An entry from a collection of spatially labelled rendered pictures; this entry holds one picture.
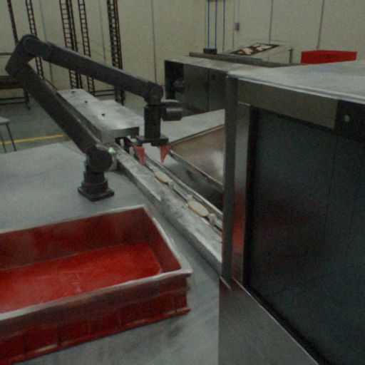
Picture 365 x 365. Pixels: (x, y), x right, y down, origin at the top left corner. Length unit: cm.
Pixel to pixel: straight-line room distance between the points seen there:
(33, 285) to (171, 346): 36
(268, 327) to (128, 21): 830
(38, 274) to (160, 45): 811
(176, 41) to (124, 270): 827
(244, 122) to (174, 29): 858
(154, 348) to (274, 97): 51
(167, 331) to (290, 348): 35
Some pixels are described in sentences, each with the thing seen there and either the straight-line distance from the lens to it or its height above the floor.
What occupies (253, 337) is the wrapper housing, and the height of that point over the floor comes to 97.
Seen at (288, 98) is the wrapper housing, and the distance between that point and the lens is 38.
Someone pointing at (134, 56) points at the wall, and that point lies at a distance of 868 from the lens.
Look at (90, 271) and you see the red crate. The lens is 95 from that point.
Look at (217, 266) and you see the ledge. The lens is 90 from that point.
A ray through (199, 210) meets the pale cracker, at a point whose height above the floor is 86.
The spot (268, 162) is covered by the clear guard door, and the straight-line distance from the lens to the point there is 42.
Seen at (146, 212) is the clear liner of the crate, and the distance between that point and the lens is 97.
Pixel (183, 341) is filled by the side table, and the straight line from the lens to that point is 76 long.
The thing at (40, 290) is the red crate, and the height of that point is 82.
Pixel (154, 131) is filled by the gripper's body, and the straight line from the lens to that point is 130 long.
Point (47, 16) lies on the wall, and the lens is 828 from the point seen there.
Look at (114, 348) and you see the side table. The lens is 76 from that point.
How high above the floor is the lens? 136
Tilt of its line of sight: 23 degrees down
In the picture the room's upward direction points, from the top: 1 degrees counter-clockwise
